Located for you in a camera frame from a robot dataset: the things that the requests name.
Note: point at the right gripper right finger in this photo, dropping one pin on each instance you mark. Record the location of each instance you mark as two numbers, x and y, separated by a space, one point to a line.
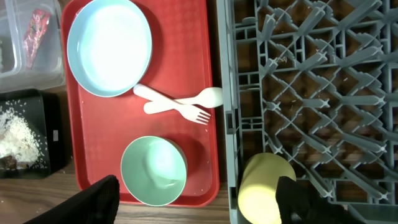
293 198

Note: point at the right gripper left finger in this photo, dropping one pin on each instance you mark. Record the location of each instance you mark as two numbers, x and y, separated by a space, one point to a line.
98 204

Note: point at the yellow plastic cup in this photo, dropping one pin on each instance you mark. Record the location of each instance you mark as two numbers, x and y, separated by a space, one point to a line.
256 197

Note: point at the green bowl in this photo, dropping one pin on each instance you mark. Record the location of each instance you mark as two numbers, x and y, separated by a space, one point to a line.
154 170

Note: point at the rice food leftovers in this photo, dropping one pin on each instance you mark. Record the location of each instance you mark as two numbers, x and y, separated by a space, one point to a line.
22 144

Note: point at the light blue plate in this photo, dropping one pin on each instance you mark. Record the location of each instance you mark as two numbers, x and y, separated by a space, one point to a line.
109 47

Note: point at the red snack wrapper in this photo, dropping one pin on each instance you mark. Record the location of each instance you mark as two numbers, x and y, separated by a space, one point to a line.
37 28

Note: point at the black waste tray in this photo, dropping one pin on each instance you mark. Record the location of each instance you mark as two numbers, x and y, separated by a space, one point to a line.
41 110

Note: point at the grey dishwasher rack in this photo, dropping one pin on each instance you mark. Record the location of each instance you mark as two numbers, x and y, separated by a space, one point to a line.
316 83

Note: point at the red serving tray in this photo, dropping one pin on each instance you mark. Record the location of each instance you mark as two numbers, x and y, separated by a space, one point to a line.
180 68

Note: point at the white plastic fork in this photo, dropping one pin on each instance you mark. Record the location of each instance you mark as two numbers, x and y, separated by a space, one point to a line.
189 112

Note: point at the white plastic spoon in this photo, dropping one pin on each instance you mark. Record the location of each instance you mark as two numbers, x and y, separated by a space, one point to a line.
211 97

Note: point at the clear plastic bin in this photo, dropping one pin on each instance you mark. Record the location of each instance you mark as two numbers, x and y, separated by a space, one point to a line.
47 70

